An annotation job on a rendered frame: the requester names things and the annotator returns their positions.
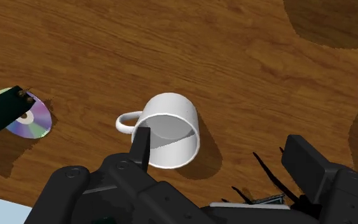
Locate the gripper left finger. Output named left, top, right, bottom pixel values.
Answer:
left=24, top=126, right=217, bottom=224

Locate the shiny compact disc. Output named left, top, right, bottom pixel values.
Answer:
left=0, top=87, right=53, bottom=139

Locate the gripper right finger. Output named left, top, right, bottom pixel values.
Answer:
left=280, top=134, right=358, bottom=224

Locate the black oblong box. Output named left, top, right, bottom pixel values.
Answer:
left=0, top=85, right=37, bottom=141

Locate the white mug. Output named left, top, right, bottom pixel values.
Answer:
left=115, top=92, right=201, bottom=170

